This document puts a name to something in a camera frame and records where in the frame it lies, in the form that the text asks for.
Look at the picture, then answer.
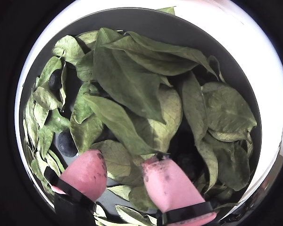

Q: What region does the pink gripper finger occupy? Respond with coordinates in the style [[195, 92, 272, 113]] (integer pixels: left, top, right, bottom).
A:
[[44, 149, 108, 212], [141, 153, 218, 224]]

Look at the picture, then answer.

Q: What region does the dark blueberry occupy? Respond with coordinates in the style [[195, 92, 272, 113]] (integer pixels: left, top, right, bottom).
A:
[[57, 130, 77, 158], [49, 70, 62, 91]]

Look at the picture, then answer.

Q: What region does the dark grey round bowl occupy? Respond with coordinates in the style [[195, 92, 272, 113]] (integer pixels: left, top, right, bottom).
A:
[[18, 6, 262, 224]]

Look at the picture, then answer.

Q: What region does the narrow green leaf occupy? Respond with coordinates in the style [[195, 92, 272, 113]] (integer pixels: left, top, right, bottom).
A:
[[181, 72, 209, 145]]

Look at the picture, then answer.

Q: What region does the small pale green leaf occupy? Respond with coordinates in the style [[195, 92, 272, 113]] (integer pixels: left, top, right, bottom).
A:
[[33, 86, 62, 111]]

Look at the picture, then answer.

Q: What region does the broad green leaf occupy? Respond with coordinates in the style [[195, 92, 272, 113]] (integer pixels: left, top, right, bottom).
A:
[[201, 81, 258, 143]]

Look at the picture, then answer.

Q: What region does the large dark green leaf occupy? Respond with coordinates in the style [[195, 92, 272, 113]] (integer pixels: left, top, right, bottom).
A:
[[93, 27, 167, 125]]

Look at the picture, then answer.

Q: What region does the long green leaf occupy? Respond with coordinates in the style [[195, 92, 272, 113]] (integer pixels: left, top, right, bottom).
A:
[[101, 32, 219, 80]]

